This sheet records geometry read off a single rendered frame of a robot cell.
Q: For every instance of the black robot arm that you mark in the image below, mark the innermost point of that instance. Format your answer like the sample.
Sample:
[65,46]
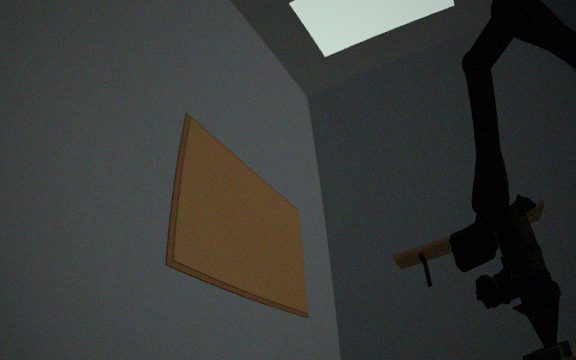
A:
[533,22]

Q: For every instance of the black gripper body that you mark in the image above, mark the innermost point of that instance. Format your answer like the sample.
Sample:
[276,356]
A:
[531,278]

